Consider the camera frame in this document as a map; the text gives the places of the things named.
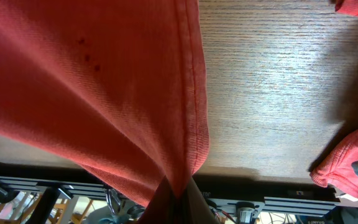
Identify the orange printed t-shirt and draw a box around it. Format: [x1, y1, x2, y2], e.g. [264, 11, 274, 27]
[0, 0, 216, 223]

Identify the red printed t-shirt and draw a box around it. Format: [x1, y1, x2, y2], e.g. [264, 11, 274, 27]
[309, 0, 358, 223]

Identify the aluminium table frame rail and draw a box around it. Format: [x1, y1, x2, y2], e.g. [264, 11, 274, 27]
[0, 163, 345, 217]

